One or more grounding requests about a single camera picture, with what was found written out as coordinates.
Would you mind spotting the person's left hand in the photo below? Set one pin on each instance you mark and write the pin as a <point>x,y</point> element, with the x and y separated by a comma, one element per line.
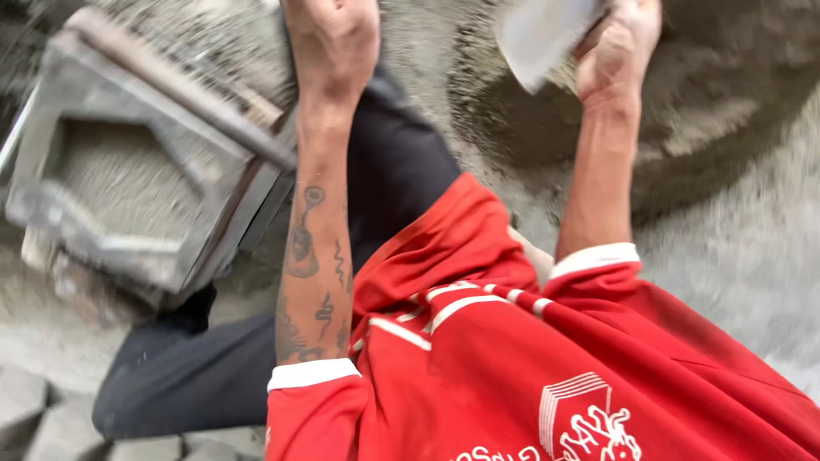
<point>333,45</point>

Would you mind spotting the person's right hand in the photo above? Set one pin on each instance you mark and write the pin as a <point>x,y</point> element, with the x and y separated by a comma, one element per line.
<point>618,61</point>

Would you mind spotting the person's right fingers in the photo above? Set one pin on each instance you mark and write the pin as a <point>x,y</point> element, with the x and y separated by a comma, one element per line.
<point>592,39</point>

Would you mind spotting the pale grey scoop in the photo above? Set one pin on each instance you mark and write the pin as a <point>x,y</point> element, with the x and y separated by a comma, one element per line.
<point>544,35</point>

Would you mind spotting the heap of grey mortar mix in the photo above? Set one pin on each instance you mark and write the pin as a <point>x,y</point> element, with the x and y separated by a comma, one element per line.
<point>711,96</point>

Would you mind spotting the dark trousers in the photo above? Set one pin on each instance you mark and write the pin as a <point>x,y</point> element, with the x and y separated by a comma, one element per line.
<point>397,153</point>

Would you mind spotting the red shirt with white trim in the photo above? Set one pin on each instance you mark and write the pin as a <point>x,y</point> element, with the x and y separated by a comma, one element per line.
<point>544,358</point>

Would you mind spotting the grey metal block mould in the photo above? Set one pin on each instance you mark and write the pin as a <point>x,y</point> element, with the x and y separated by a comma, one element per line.
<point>218,160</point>

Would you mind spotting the grey mortar filling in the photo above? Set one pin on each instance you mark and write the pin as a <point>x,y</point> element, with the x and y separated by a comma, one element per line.
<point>122,182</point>

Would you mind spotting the grey concrete paving block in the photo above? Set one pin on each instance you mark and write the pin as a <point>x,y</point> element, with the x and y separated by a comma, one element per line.
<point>221,445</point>
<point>146,449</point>
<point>19,400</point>
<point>64,432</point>

